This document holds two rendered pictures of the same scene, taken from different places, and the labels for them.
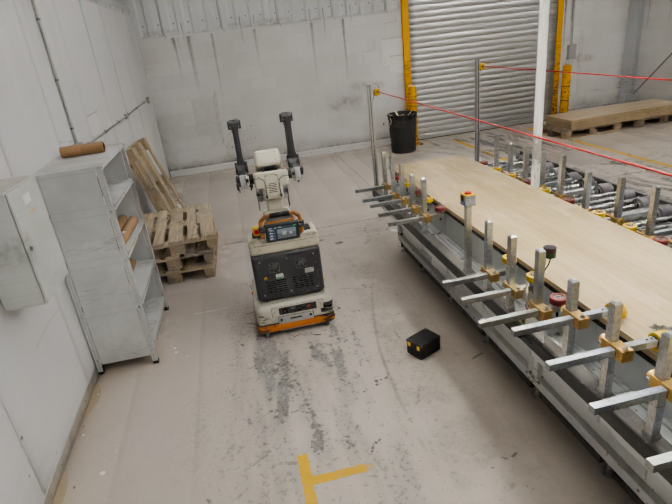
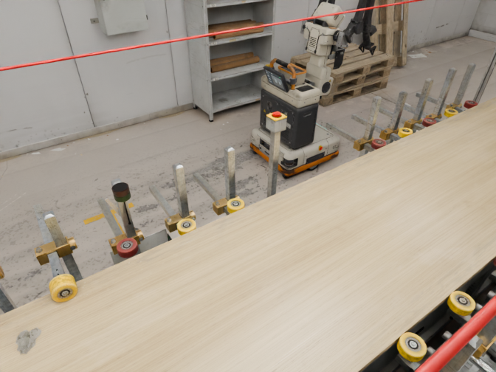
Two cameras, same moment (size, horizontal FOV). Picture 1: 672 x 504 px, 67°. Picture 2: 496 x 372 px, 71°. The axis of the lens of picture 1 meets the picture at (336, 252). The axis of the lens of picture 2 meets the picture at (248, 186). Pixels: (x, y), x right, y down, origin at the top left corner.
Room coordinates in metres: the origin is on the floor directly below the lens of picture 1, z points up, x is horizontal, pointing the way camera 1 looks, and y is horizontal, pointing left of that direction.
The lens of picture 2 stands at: (2.14, -2.11, 1.96)
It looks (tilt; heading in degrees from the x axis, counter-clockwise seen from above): 38 degrees down; 65
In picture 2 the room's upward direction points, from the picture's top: 1 degrees clockwise
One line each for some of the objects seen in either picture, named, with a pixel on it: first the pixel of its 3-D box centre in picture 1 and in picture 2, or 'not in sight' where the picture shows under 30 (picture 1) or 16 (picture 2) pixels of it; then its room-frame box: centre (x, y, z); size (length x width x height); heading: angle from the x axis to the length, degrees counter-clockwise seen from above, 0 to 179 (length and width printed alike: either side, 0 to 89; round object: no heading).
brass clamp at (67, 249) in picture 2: (574, 316); (56, 249); (1.86, -1.00, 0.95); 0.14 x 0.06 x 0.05; 10
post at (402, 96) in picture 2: (412, 202); (393, 126); (3.86, -0.66, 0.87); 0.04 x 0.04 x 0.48; 10
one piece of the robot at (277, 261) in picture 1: (284, 255); (291, 105); (3.74, 0.41, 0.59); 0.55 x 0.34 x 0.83; 99
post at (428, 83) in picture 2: (402, 191); (418, 113); (4.10, -0.62, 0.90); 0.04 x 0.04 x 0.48; 10
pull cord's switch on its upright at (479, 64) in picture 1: (479, 118); not in sight; (5.09, -1.58, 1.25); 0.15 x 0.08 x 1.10; 10
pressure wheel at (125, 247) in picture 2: (557, 306); (129, 253); (2.11, -1.04, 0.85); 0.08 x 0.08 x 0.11
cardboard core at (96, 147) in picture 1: (82, 149); not in sight; (3.82, 1.78, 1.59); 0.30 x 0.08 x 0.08; 100
